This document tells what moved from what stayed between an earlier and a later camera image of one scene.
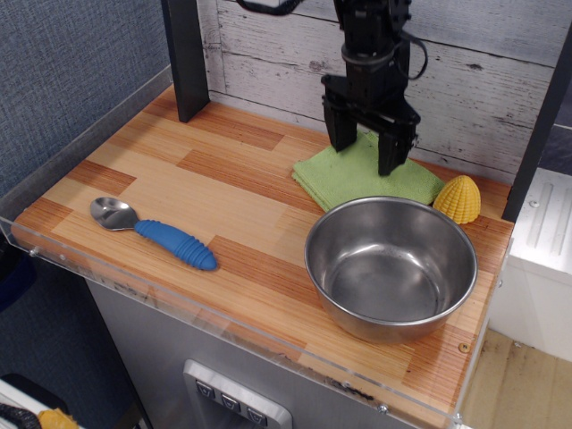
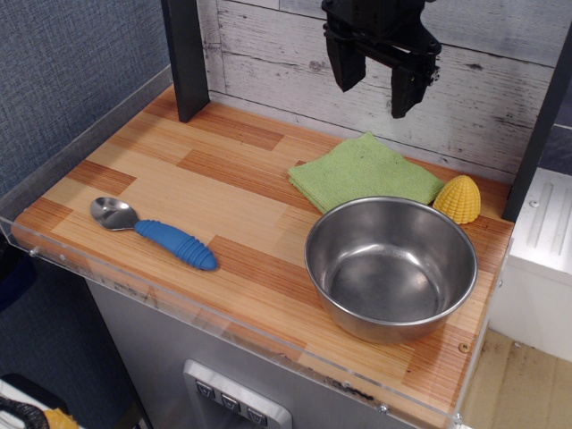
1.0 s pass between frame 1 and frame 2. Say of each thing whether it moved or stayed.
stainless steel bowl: stayed
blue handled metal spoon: stayed
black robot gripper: moved
